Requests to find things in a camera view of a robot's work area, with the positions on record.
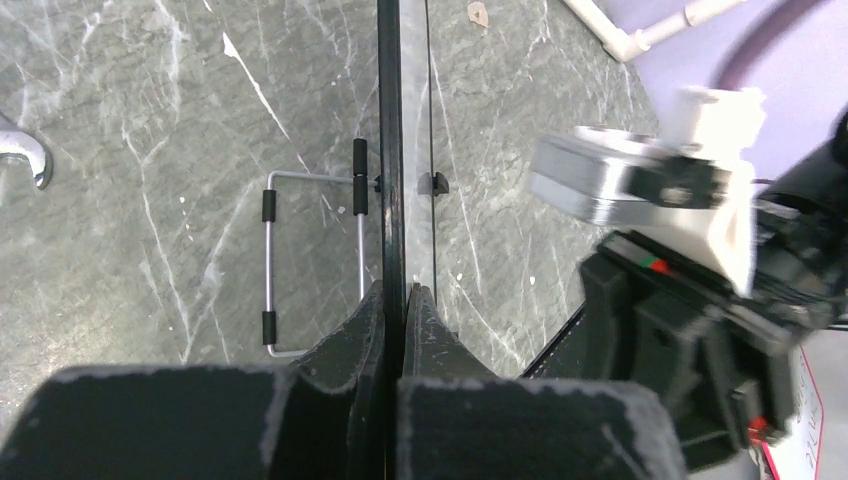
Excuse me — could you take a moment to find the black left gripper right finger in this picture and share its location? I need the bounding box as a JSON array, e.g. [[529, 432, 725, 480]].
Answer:
[[396, 285, 688, 479]]

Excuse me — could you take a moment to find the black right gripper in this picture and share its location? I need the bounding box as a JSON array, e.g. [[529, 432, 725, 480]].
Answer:
[[579, 228, 847, 469]]

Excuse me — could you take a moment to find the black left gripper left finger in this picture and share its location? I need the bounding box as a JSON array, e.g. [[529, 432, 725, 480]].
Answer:
[[1, 283, 384, 479]]

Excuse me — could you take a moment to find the white framed whiteboard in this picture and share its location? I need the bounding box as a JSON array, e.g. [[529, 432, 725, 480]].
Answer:
[[376, 0, 440, 306]]

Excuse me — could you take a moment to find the wire whiteboard stand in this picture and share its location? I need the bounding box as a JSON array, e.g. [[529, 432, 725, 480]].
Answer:
[[260, 137, 450, 360]]

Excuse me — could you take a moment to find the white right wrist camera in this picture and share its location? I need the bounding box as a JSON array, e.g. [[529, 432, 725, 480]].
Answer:
[[527, 86, 766, 297]]

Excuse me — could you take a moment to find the white PVC pipe frame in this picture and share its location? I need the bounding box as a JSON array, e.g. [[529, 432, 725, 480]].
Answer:
[[564, 0, 745, 63]]

